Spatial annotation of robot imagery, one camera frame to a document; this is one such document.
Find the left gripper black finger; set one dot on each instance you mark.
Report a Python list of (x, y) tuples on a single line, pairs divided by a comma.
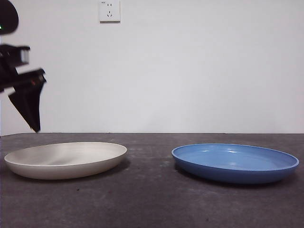
[(29, 107)]

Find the white round plate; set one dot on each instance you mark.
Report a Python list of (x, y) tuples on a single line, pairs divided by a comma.
[(64, 166)]

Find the blue round plate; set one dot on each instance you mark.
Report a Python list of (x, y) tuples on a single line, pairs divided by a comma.
[(232, 172)]

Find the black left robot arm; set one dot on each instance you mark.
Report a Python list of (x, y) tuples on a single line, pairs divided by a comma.
[(8, 16)]

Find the pale grey left wrist camera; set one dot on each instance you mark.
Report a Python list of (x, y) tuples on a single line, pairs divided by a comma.
[(25, 56)]

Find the white wall socket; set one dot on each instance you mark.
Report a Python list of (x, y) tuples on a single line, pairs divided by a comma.
[(109, 12)]

